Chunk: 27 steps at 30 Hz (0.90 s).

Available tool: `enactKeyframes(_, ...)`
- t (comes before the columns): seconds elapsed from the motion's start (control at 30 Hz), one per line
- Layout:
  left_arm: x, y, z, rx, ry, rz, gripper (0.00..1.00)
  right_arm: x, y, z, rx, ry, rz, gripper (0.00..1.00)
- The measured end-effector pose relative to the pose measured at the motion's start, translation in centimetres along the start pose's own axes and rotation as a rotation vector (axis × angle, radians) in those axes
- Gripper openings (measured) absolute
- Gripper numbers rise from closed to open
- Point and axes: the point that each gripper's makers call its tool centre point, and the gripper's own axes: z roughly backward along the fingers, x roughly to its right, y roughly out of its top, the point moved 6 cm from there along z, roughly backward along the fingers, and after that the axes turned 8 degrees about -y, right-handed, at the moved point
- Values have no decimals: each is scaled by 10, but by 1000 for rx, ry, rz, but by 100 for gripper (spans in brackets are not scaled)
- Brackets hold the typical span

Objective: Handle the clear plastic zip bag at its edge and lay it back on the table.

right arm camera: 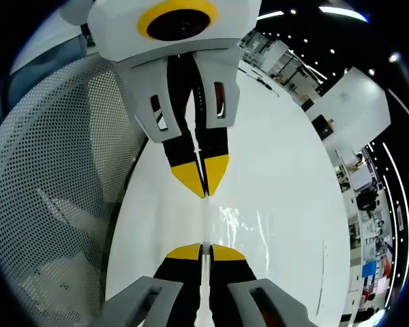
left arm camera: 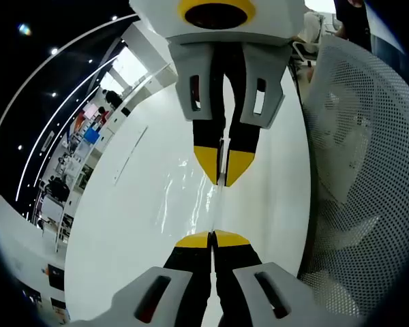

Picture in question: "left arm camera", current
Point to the person's clothed body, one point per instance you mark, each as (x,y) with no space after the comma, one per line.
(354,20)

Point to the clear food packaging bag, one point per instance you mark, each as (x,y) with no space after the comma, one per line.
(187,204)
(215,211)

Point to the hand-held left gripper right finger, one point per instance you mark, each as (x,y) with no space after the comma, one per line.
(245,282)

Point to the white panel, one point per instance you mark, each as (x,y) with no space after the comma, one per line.
(52,209)

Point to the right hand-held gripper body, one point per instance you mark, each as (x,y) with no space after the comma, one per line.
(276,20)

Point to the white square pillar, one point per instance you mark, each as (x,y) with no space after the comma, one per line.
(17,245)

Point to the white long counter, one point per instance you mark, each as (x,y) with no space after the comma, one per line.
(114,131)

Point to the white mesh basket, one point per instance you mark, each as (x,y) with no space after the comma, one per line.
(378,170)

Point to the blue box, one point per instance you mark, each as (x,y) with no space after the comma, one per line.
(92,135)

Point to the white office chair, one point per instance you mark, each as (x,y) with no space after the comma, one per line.
(310,27)

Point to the black monitor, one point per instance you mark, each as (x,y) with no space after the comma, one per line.
(56,276)

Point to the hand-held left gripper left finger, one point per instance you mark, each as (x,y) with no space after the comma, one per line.
(177,293)

